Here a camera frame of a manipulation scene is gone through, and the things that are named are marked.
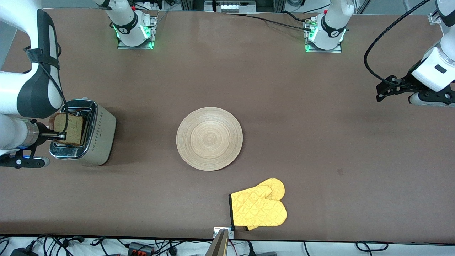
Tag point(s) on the white power strip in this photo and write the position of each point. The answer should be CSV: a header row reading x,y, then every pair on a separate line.
x,y
231,7

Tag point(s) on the black power adapter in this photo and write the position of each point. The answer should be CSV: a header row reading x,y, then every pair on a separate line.
x,y
23,253

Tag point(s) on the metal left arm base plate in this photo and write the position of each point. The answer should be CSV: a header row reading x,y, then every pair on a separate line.
x,y
323,51

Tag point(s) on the black plug box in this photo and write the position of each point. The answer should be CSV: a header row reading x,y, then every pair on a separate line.
x,y
266,254

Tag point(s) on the yellow quilted oven mitt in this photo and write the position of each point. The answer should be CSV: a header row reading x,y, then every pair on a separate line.
x,y
277,186
256,209

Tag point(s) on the black connector with orange levers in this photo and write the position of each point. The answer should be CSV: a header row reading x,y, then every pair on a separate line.
x,y
140,248

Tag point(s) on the silver two-slot toaster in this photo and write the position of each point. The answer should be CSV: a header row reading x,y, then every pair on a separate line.
x,y
103,142

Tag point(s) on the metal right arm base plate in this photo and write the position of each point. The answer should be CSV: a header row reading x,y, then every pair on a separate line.
x,y
135,47

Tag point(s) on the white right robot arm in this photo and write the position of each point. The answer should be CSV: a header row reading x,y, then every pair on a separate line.
x,y
10,92

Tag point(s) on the metal table corner bracket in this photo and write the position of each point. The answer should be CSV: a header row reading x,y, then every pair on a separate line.
x,y
433,18

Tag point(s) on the brown bread slice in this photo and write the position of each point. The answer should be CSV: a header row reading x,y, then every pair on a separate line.
x,y
73,128

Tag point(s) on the aluminium camera mount beam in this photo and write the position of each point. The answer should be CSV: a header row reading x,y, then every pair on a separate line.
x,y
217,247

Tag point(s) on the round wooden plate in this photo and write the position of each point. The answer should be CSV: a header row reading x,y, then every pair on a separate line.
x,y
209,138

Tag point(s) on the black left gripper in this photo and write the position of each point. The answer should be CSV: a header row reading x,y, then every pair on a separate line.
x,y
404,84

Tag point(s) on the metal table edge bracket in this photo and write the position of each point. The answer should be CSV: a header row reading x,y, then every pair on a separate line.
x,y
217,233

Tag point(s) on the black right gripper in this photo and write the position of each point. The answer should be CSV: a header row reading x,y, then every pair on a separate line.
x,y
42,130

